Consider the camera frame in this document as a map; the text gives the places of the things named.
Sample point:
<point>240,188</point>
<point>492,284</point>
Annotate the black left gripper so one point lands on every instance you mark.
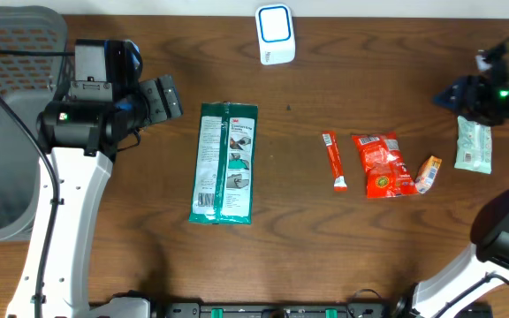
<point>174,109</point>

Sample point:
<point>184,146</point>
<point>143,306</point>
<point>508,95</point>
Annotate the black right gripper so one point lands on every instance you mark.
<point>474,84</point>

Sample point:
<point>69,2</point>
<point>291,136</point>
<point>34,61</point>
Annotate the pale mint wipes packet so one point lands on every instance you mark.
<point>474,147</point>

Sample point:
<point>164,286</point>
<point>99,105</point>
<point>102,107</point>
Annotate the small orange white packet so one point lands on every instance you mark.
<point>427,174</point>

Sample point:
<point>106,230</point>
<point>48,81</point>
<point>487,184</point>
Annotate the orange-red snack bag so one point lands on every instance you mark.
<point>386,173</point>

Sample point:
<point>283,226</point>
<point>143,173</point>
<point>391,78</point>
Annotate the green white packet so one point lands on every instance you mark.
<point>223,178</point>

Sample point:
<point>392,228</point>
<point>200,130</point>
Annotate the thin red stick packet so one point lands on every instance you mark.
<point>330,141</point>

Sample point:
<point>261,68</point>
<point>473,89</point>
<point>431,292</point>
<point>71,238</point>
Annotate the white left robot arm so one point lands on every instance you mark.
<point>82,135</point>

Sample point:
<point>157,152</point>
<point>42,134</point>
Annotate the white barcode scanner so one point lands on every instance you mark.
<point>275,34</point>

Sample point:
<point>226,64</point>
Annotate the grey mesh plastic basket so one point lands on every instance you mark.
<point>31,71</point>

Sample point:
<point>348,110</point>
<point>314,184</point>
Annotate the black mounting rail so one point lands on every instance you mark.
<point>194,310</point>

